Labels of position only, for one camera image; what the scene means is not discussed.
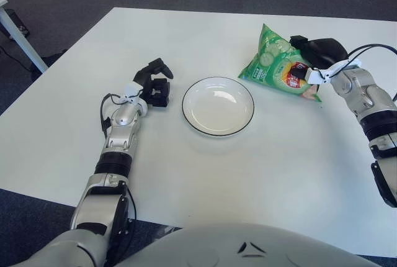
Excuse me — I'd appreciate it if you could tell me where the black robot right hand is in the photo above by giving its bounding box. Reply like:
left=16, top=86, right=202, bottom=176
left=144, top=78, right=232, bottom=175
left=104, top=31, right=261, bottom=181
left=289, top=35, right=348, bottom=80

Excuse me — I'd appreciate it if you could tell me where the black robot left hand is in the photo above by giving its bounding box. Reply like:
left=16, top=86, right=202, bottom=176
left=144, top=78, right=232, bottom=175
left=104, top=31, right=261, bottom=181
left=133, top=58, right=174, bottom=108

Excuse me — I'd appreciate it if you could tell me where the green potato chips bag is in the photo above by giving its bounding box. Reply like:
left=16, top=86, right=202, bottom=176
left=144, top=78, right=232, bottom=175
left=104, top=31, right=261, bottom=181
left=238, top=23, right=323, bottom=103

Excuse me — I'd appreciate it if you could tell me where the white plate with black rim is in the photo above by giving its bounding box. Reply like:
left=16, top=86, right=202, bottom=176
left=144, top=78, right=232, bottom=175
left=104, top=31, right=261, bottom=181
left=181, top=76, right=256, bottom=139

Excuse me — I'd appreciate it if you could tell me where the white table leg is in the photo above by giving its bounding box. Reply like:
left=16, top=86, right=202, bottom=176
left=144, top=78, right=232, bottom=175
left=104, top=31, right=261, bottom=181
left=0, top=0, right=49, bottom=74

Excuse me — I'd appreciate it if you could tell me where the black box on floor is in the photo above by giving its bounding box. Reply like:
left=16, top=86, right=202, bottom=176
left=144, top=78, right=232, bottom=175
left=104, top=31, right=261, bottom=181
left=4, top=8, right=30, bottom=37

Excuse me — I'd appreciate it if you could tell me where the grey robot torso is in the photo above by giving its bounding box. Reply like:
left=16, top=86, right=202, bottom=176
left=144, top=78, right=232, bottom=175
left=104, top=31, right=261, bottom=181
left=108, top=223, right=382, bottom=267

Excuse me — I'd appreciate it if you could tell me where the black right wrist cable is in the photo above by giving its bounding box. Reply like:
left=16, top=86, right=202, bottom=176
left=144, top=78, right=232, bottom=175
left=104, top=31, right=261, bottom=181
left=347, top=43, right=397, bottom=63

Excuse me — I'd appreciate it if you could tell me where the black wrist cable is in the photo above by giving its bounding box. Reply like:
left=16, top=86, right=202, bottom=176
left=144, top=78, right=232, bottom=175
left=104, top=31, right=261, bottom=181
left=99, top=93, right=131, bottom=131
left=347, top=43, right=397, bottom=63

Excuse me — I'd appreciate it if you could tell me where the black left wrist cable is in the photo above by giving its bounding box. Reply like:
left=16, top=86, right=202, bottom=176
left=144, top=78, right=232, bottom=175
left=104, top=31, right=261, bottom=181
left=99, top=93, right=131, bottom=131

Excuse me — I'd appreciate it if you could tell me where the black left upper arm cable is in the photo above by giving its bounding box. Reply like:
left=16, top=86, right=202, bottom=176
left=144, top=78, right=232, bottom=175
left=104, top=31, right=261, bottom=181
left=126, top=186, right=138, bottom=221

